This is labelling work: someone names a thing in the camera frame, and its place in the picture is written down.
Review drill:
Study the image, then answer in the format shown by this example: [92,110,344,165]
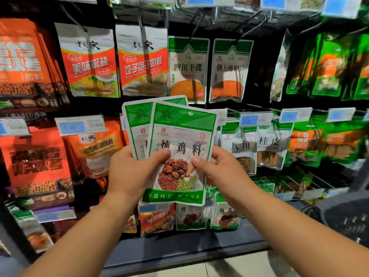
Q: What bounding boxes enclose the person's left hand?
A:
[108,146,172,211]

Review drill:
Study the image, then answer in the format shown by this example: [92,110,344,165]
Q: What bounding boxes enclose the person's right hand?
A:
[191,145,251,200]

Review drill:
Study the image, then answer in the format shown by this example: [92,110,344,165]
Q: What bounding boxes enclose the clear brown-spice packets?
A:
[222,121,258,175]

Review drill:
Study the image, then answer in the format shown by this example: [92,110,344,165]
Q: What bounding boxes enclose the row of clear green-top packets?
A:
[176,199,214,231]

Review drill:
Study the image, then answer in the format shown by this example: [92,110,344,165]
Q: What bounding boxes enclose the clear cinnamon packets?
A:
[256,119,295,171]

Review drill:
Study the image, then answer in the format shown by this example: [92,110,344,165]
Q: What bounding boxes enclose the green white stew seasoning packet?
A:
[143,101,219,207]
[122,95,189,162]

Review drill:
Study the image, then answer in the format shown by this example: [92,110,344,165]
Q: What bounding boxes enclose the clear chili powder packets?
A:
[209,38,254,103]

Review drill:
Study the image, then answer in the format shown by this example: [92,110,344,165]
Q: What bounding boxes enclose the clear orange powder packets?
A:
[167,36,211,104]

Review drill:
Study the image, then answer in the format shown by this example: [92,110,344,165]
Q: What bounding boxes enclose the clear white-slice packets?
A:
[270,28,294,103]

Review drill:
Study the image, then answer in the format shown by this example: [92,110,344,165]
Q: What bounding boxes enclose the white red-label packets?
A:
[55,23,121,98]
[115,25,169,97]

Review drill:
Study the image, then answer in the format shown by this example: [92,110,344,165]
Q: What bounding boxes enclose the black shopping basket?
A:
[303,190,369,249]

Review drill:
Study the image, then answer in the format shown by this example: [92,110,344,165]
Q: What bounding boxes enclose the green white-slice packets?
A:
[286,33,369,102]

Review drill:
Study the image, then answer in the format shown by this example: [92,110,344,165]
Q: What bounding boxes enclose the orange bold-print packets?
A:
[0,18,71,110]

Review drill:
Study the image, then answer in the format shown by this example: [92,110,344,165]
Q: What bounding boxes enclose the person's left forearm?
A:
[20,199,145,277]

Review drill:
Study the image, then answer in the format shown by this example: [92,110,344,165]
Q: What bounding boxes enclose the person's right forearm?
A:
[231,182,369,277]

